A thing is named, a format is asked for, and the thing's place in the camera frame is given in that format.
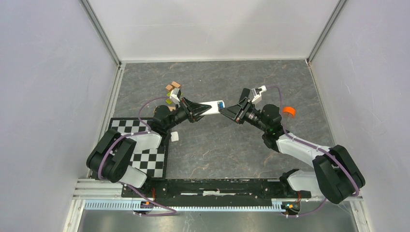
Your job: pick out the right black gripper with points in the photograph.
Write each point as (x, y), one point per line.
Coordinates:
(238, 111)

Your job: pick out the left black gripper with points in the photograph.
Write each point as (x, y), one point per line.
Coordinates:
(193, 110)

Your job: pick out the white remote control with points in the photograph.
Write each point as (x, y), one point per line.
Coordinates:
(214, 108)

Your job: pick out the white battery cover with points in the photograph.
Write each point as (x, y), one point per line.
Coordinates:
(174, 136)

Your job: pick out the black remote control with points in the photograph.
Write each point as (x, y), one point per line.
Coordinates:
(244, 94)

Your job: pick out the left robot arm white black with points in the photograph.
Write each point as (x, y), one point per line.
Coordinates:
(163, 120)

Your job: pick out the green yellow block stack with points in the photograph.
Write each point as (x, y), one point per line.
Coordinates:
(168, 100)

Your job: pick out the tan wooden block pair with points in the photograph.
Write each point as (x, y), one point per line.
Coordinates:
(172, 86)

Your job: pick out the orange tape roll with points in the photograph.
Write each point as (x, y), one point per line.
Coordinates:
(289, 111)

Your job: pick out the black white checkerboard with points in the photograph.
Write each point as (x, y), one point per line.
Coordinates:
(150, 157)

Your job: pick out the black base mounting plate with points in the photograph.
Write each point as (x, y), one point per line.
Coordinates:
(219, 192)

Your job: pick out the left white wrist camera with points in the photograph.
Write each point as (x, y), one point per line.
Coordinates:
(175, 95)

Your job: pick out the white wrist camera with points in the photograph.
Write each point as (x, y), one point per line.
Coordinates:
(175, 95)
(257, 93)

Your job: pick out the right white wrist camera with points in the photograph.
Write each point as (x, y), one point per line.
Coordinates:
(257, 93)

